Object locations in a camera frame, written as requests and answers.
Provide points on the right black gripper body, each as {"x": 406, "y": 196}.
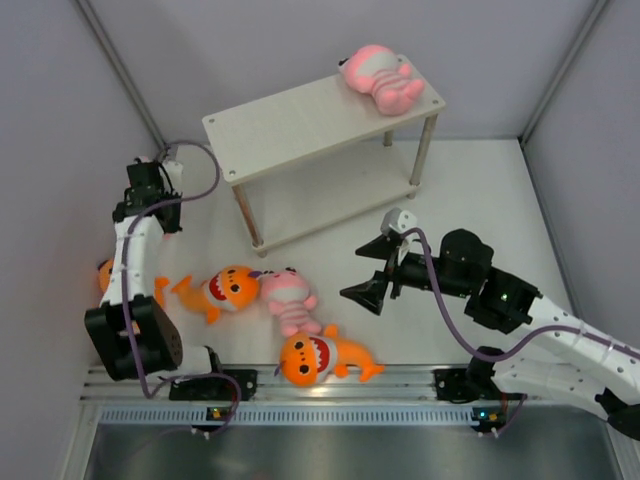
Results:
{"x": 414, "y": 272}

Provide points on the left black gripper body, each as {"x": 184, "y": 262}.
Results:
{"x": 159, "y": 192}

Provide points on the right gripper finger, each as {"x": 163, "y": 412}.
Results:
{"x": 370, "y": 294}
{"x": 381, "y": 247}

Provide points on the pink plush toy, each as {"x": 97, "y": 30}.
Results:
{"x": 290, "y": 300}
{"x": 377, "y": 71}

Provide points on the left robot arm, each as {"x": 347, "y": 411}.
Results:
{"x": 129, "y": 328}

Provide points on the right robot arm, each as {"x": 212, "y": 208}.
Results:
{"x": 556, "y": 355}

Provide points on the white two-tier shelf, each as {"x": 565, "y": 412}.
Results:
{"x": 316, "y": 155}

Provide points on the orange shark plush far left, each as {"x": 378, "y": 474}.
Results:
{"x": 104, "y": 276}

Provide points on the orange shark plush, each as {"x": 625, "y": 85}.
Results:
{"x": 104, "y": 276}
{"x": 307, "y": 359}
{"x": 231, "y": 290}

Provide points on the orange shark plush front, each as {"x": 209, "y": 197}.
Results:
{"x": 307, "y": 359}

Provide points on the orange shark plush middle left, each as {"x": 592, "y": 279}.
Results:
{"x": 231, "y": 290}

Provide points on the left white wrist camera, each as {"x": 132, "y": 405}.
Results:
{"x": 172, "y": 175}

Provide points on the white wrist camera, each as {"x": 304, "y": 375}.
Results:
{"x": 172, "y": 175}
{"x": 398, "y": 220}

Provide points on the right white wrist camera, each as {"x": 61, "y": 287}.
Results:
{"x": 398, "y": 220}

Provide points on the aluminium front rail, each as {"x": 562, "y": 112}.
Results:
{"x": 350, "y": 382}

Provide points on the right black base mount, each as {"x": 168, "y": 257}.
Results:
{"x": 459, "y": 386}

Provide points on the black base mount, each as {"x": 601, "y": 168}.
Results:
{"x": 459, "y": 386}
{"x": 217, "y": 389}

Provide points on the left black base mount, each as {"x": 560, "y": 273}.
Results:
{"x": 217, "y": 389}

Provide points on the grey slotted cable duct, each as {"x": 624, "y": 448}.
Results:
{"x": 278, "y": 415}

